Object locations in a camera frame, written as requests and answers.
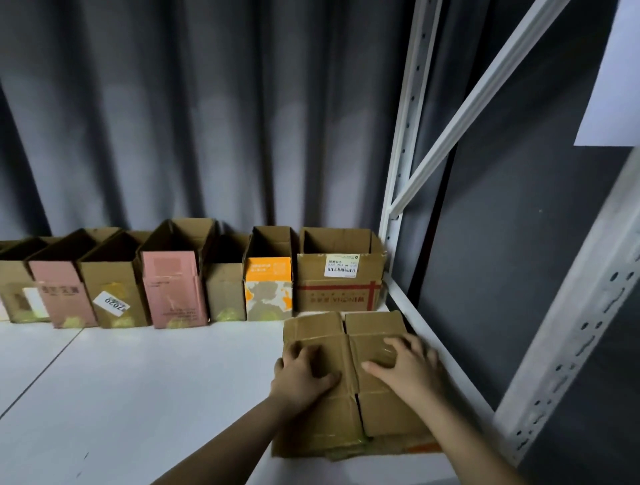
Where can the person's left hand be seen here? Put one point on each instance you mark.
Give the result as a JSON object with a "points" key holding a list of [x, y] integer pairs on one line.
{"points": [[300, 382]]}

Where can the person's right hand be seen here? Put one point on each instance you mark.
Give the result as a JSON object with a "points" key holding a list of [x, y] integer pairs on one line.
{"points": [[410, 375]]}

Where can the brown box with barcode label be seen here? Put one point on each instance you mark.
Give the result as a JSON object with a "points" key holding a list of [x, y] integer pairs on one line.
{"points": [[330, 420]]}

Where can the orange and white carton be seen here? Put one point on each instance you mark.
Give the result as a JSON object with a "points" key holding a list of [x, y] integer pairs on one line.
{"points": [[270, 290]]}

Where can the brown box with white label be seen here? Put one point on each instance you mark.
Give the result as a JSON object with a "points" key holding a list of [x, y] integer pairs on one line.
{"points": [[15, 285]]}

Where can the person's left forearm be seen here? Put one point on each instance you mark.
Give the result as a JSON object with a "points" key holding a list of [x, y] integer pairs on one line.
{"points": [[230, 450]]}

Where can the person's right forearm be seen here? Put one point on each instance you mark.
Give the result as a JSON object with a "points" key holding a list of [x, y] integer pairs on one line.
{"points": [[470, 445]]}

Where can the white metal shelf rack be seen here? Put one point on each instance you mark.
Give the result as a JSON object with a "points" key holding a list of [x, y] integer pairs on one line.
{"points": [[590, 310]]}

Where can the plain paper sheet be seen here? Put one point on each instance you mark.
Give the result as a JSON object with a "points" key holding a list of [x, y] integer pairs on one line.
{"points": [[615, 80]]}

